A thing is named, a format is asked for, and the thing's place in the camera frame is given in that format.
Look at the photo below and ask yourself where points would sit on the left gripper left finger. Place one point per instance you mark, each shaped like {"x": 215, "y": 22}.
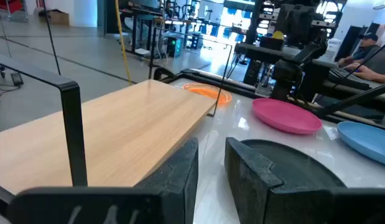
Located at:
{"x": 167, "y": 193}

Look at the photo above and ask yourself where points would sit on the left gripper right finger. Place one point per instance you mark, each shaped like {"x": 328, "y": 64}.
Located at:
{"x": 251, "y": 193}

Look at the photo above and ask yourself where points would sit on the dark grey plate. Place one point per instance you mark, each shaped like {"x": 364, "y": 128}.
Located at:
{"x": 298, "y": 165}

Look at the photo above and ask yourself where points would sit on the pink plate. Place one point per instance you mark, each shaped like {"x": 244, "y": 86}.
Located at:
{"x": 285, "y": 116}

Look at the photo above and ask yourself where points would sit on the clear orange plate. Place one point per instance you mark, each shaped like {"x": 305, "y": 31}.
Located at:
{"x": 201, "y": 91}

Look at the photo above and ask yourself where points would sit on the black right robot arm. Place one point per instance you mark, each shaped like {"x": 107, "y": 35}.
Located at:
{"x": 288, "y": 76}

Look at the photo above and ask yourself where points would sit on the yellow round object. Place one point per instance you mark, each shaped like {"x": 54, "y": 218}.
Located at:
{"x": 278, "y": 35}

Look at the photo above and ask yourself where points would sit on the black desk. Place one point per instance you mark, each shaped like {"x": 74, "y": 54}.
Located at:
{"x": 257, "y": 49}

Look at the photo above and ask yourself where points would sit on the black keyboard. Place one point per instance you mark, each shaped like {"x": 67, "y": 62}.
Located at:
{"x": 344, "y": 76}

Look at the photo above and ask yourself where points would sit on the person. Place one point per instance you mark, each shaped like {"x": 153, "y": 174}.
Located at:
{"x": 368, "y": 46}
{"x": 372, "y": 74}

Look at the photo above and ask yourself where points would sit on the black computer tower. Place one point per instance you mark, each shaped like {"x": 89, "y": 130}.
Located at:
{"x": 174, "y": 47}

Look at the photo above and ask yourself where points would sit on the black power adapter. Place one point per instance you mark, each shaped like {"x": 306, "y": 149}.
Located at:
{"x": 16, "y": 78}

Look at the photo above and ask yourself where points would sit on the cardboard box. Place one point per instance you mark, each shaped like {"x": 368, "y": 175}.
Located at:
{"x": 58, "y": 18}

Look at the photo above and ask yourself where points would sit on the red cart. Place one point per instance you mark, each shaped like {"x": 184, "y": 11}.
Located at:
{"x": 8, "y": 4}

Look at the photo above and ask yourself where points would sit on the black table edge frame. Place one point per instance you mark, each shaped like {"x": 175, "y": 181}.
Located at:
{"x": 211, "y": 79}

